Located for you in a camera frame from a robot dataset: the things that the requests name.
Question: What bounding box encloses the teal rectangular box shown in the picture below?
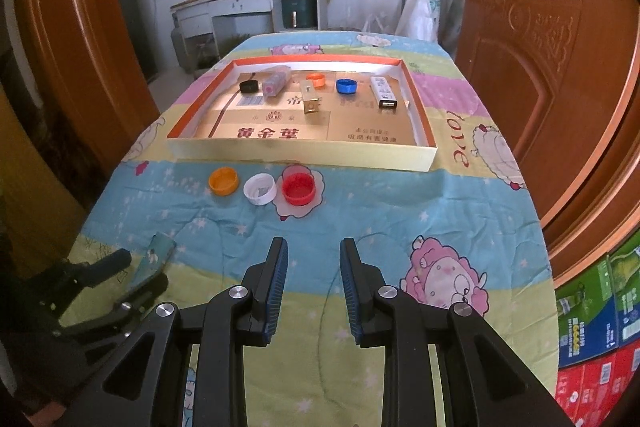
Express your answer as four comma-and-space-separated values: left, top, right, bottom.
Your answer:
128, 233, 176, 291

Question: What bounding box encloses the red bottle cap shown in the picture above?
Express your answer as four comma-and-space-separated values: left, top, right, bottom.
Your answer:
282, 172, 316, 206

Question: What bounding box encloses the black bottle cap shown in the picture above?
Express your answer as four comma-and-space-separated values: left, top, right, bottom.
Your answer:
239, 79, 259, 94

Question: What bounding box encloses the clear floral rectangular box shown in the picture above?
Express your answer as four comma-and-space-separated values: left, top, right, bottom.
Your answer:
262, 66, 292, 98

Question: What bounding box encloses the gold rectangular box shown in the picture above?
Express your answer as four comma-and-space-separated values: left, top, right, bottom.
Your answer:
299, 79, 320, 114

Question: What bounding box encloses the large orange bottle cap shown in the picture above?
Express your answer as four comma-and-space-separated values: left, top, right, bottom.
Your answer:
306, 72, 326, 89

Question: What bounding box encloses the blue bottle cap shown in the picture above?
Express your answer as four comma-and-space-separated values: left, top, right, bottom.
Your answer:
335, 78, 358, 95

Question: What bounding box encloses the white cartoon rectangular box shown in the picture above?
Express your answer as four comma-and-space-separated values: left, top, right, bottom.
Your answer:
370, 76, 398, 109

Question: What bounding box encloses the red beverage carton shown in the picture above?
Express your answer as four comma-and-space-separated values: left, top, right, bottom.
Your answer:
555, 340, 639, 427

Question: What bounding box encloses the small orange bottle cap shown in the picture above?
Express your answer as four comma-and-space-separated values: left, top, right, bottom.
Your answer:
208, 166, 240, 197

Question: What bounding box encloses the green beverage carton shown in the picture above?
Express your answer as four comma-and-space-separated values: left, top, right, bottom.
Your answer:
555, 244, 639, 369

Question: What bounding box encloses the white bottle cap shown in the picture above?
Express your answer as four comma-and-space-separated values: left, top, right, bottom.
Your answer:
243, 172, 278, 206

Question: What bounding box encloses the colourful cartoon bed sheet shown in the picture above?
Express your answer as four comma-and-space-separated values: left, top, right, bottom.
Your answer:
70, 31, 558, 426

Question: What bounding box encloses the shallow orange cardboard tray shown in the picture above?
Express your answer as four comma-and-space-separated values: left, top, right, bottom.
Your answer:
167, 54, 437, 172

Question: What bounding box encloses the grey kitchen counter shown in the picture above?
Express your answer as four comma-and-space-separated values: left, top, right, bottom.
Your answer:
171, 0, 329, 72

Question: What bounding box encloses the dark green cabinet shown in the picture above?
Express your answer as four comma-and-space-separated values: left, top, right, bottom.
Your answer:
119, 0, 157, 82

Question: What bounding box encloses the dark green air fryer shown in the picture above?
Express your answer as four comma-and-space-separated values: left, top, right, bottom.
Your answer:
281, 0, 317, 29

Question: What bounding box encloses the brown wooden door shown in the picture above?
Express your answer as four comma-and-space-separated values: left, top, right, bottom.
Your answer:
453, 0, 640, 228

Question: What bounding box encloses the white plastic bag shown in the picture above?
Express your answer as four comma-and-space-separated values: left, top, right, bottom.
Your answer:
364, 0, 446, 44

